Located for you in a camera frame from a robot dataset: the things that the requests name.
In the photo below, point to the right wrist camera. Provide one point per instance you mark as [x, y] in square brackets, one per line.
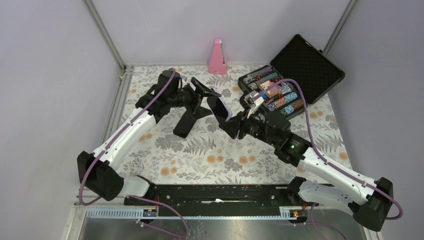
[254, 100]

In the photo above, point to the playing card deck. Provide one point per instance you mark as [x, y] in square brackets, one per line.
[268, 93]

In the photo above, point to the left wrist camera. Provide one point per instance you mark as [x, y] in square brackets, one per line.
[185, 81]

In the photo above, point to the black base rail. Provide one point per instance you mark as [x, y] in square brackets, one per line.
[223, 200]

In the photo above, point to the floral table mat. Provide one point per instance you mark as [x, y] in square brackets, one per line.
[208, 155]

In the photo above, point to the pink metronome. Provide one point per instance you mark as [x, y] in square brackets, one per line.
[217, 64]

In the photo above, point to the black poker chip case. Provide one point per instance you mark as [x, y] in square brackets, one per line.
[314, 73]

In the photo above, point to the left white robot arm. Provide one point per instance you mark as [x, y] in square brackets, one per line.
[97, 170]

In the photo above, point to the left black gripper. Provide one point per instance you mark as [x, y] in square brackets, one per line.
[198, 111]

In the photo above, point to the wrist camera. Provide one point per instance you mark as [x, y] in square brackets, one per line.
[254, 100]
[185, 81]

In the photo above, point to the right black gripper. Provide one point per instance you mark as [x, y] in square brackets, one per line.
[236, 123]

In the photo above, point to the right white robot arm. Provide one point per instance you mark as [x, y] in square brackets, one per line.
[366, 199]

